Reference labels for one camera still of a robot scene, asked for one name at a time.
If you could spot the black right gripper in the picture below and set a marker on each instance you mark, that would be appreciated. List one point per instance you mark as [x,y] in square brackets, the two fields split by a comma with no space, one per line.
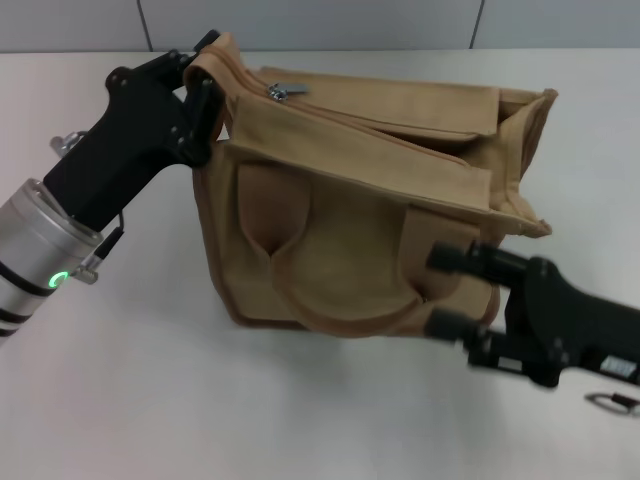
[575,325]

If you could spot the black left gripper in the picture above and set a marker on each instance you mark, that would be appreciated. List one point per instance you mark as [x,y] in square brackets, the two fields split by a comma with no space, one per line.
[115,155]

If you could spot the silver metal zipper pull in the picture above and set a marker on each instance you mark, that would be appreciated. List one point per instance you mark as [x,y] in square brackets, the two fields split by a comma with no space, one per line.
[292,89]

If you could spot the khaki canvas food bag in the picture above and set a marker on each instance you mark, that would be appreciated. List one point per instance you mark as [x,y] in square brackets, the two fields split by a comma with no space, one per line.
[350,225]

